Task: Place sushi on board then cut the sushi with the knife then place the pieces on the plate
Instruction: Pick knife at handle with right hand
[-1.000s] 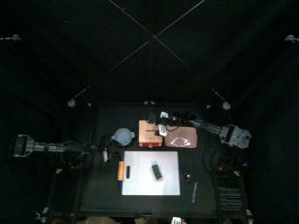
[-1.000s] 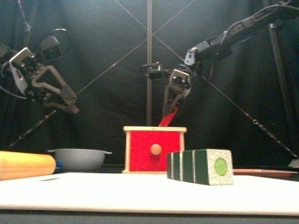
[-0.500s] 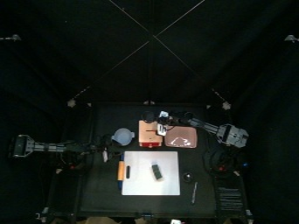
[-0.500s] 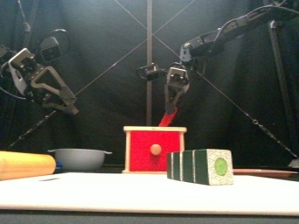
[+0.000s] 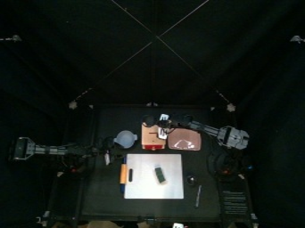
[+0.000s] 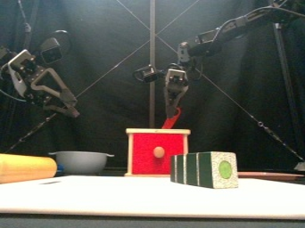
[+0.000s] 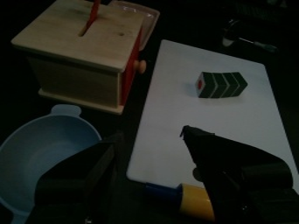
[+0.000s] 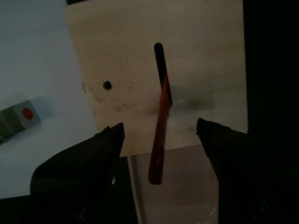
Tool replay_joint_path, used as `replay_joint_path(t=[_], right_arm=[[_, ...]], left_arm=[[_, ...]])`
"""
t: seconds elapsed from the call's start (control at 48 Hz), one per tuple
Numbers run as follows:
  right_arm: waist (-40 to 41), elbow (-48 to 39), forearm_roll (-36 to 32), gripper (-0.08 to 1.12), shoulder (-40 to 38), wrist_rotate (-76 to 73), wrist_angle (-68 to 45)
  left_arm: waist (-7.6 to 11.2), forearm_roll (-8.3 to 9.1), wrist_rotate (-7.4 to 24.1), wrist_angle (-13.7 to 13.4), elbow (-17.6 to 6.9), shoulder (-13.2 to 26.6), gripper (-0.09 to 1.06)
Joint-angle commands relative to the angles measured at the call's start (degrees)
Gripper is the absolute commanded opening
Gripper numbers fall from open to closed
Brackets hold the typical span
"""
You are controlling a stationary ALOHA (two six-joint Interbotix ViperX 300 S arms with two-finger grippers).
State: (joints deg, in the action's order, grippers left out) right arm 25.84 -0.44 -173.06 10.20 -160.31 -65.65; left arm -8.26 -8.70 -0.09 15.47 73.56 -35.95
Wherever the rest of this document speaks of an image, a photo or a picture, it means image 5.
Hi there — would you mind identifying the small black round object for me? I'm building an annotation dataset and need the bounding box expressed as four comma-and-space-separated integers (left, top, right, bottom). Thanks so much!
184, 174, 198, 187

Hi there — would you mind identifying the black plate with white text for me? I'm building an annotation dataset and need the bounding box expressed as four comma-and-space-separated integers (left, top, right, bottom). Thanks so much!
216, 181, 255, 222

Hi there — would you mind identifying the yellow wooden rolling pin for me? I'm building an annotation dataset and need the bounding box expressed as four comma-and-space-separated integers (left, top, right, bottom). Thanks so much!
119, 156, 128, 194

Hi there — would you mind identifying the green toy sushi roll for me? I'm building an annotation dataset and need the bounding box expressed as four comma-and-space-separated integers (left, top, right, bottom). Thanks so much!
153, 165, 168, 185

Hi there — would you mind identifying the grey bowl with handles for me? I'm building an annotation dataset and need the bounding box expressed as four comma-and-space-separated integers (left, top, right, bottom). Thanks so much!
113, 129, 139, 150

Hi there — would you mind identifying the thin grey stick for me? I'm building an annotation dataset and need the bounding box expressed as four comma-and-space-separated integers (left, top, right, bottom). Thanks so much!
193, 184, 202, 208

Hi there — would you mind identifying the pink brown plate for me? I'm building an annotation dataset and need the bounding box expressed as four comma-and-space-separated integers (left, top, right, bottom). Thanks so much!
167, 127, 202, 152

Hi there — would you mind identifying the red wooden box with knob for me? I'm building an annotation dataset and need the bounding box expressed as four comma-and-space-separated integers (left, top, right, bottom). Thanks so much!
140, 122, 168, 151

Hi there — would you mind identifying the white cutting board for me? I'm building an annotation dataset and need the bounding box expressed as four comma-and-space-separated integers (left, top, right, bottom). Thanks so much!
123, 152, 185, 200

